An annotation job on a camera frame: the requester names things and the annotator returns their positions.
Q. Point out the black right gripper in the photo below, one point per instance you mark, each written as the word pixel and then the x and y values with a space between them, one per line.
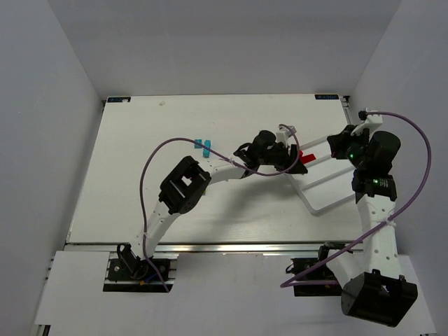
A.
pixel 337 143

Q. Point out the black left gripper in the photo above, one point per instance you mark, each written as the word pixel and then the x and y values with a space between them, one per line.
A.
pixel 292 158

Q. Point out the red lego plate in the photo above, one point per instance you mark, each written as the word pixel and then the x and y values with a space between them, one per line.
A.
pixel 306 158

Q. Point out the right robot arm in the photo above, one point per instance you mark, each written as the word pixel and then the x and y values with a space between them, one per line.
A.
pixel 374 287

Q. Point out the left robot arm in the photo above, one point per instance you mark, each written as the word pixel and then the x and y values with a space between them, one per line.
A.
pixel 187 182

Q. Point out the white divided sorting tray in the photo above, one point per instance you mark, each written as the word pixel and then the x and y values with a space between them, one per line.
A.
pixel 328 181

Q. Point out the right blue corner label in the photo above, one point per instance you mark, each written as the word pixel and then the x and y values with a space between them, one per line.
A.
pixel 326 97

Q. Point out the blue corner label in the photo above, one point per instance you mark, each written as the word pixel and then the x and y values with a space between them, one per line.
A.
pixel 111 100
pixel 326 97

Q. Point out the blue long lego brick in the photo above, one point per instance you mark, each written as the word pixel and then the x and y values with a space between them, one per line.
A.
pixel 206 149

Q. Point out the left blue corner label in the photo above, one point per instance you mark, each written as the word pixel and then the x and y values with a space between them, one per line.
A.
pixel 111 100

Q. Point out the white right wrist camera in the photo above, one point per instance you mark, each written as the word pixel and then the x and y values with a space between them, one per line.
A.
pixel 369 120

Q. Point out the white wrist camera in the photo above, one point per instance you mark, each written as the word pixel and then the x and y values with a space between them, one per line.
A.
pixel 284 133
pixel 369 120

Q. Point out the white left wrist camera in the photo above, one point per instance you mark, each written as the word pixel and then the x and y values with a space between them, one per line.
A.
pixel 284 133

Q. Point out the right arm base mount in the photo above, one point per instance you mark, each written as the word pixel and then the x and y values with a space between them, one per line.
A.
pixel 297 265

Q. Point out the aluminium front table rail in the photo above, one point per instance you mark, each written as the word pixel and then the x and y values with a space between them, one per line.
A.
pixel 269 249

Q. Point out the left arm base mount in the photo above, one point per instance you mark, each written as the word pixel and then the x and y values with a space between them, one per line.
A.
pixel 119 279

